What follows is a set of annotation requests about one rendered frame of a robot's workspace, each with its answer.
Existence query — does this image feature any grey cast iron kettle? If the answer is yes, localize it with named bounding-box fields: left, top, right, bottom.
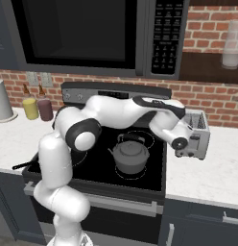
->
left=107, top=133, right=151, bottom=176

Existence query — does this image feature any black stove range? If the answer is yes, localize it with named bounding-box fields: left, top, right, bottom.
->
left=21, top=81, right=173, bottom=246

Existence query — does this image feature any dark red squeeze bottle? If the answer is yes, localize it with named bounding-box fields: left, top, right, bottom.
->
left=36, top=84, right=55, bottom=122

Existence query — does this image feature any silver toaster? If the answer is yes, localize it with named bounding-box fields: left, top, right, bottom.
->
left=174, top=109, right=211, bottom=160

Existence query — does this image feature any yellow squeeze bottle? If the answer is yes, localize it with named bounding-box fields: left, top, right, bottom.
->
left=21, top=83, right=40, bottom=121

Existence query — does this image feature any grey microwave oven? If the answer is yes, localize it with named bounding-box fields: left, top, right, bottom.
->
left=1, top=0, right=191, bottom=82

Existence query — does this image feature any black pan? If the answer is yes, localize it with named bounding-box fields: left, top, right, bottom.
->
left=12, top=152, right=40, bottom=171

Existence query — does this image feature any dark blue drawer front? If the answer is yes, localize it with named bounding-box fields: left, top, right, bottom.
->
left=164, top=197, right=238, bottom=227

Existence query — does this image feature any dark blue base cupboard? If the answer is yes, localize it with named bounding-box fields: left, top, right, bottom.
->
left=0, top=170, right=47, bottom=246

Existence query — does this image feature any clear glass jar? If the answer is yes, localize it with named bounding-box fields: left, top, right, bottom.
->
left=221, top=20, right=238, bottom=70

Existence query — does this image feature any dark blue cupboard door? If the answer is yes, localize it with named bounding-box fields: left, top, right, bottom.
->
left=157, top=216, right=238, bottom=246

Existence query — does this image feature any silver oven door handle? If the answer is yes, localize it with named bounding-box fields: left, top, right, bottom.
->
left=23, top=181, right=164, bottom=218

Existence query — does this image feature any grey wall outlet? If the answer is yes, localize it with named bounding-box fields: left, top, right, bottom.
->
left=26, top=71, right=40, bottom=87
left=39, top=72, right=54, bottom=88

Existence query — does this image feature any grey microwave door handle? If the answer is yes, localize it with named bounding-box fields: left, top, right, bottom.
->
left=134, top=0, right=148, bottom=77

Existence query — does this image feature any dark wooden wall shelf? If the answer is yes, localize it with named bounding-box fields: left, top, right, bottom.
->
left=178, top=52, right=238, bottom=86

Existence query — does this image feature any silver cupboard door handle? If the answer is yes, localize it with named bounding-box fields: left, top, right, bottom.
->
left=166, top=223, right=176, bottom=246

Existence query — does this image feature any dark blue wall cupboard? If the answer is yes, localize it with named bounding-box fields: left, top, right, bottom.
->
left=0, top=0, right=20, bottom=71

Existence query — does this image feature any silver drawer handle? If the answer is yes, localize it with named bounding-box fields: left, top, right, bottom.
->
left=222, top=210, right=238, bottom=226

